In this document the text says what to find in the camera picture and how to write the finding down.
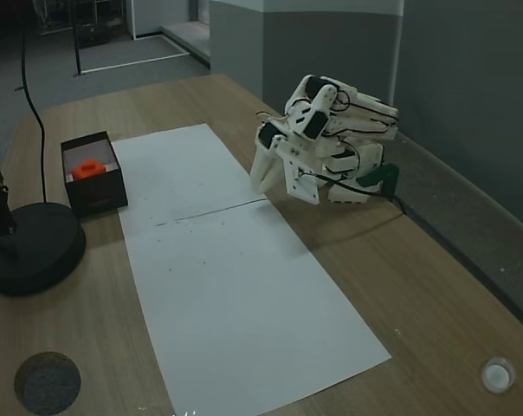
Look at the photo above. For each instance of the orange cube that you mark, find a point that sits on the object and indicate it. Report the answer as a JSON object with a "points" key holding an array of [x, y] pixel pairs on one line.
{"points": [[88, 170]]}

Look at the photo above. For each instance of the brown open box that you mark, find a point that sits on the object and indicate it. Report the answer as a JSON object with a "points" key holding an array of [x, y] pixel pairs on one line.
{"points": [[97, 190]]}

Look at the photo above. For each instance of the white paper sheet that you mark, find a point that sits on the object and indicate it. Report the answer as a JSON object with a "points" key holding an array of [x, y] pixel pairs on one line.
{"points": [[244, 303], [179, 173]]}

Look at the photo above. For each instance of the green table clamp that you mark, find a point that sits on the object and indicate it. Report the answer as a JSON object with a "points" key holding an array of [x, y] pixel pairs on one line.
{"points": [[382, 174]]}

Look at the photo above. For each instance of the dark shelving unit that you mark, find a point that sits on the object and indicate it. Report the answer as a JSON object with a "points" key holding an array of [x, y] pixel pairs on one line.
{"points": [[92, 37]]}

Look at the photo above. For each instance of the black metal pole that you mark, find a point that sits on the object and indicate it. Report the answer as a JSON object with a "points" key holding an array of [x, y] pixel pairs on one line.
{"points": [[76, 43]]}

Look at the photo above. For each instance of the black round-base stand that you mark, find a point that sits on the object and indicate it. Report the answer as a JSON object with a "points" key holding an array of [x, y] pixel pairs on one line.
{"points": [[36, 247]]}

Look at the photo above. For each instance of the white round cap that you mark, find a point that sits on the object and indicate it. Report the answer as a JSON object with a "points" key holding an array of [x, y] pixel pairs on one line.
{"points": [[497, 376]]}

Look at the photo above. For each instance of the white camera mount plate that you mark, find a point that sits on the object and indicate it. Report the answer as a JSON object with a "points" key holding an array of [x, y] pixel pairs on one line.
{"points": [[300, 182]]}

